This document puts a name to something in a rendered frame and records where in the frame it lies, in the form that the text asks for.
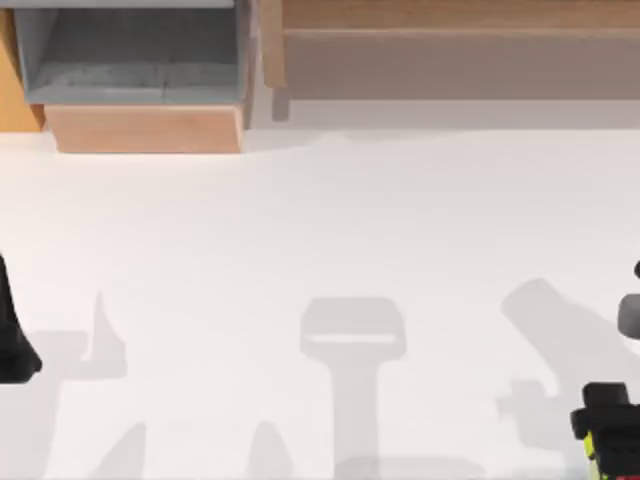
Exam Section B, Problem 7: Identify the yellow green object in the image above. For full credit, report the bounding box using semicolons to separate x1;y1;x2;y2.
581;430;600;480

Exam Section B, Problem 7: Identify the wooden open shelf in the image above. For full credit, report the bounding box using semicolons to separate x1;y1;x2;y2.
259;0;640;123

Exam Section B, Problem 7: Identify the pale wooden drawer front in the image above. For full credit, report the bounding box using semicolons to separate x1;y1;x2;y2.
44;103;245;154

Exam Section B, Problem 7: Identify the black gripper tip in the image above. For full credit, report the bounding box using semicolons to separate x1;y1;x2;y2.
0;254;44;386

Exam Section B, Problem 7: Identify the wooden cupboard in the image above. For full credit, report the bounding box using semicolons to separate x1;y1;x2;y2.
0;8;47;134

